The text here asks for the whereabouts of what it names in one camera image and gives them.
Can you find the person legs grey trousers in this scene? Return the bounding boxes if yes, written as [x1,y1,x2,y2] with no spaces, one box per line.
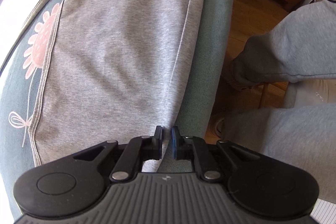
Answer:
[215,0,336,204]

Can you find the teal floral bed sheet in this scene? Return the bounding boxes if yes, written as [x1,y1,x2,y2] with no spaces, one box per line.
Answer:
[1,0,233,219]

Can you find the grey sweatpants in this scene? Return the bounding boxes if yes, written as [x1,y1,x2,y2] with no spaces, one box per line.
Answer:
[29,0,203,166]

